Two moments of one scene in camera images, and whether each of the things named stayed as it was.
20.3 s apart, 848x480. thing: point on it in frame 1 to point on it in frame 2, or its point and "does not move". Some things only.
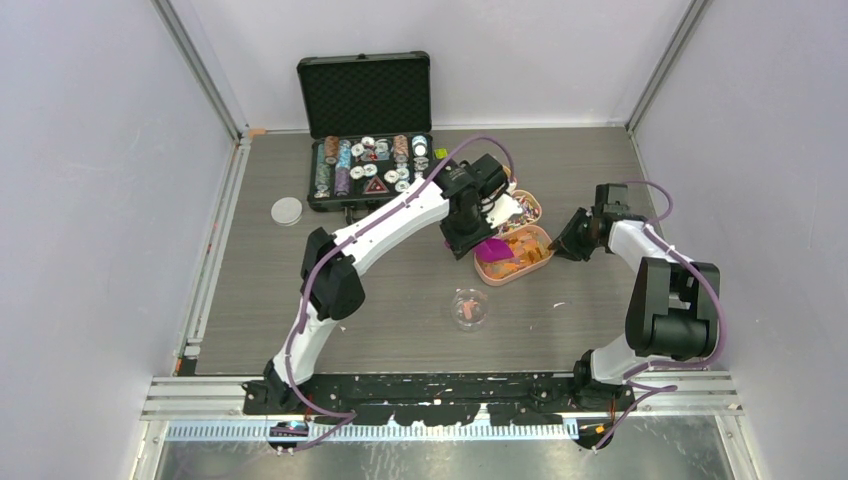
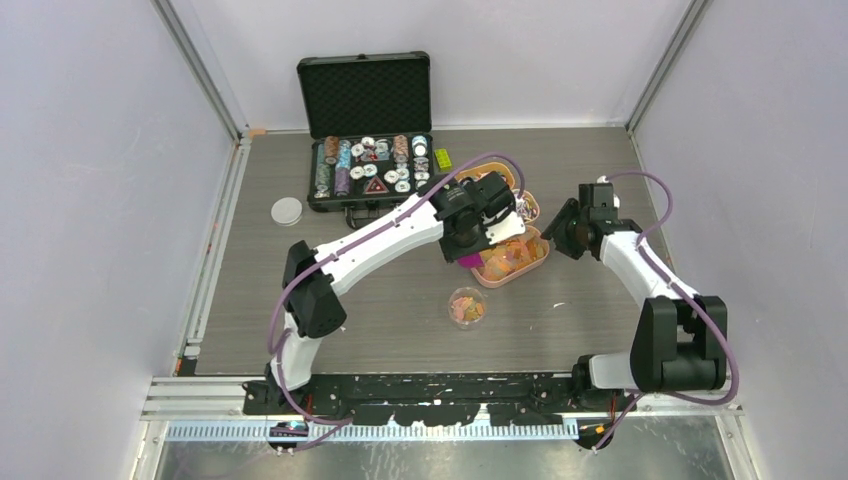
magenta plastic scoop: x=492 y=250 to x=471 y=261
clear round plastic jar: x=470 y=308 does not move
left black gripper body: x=463 y=232 does not move
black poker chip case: x=371 y=117 does not move
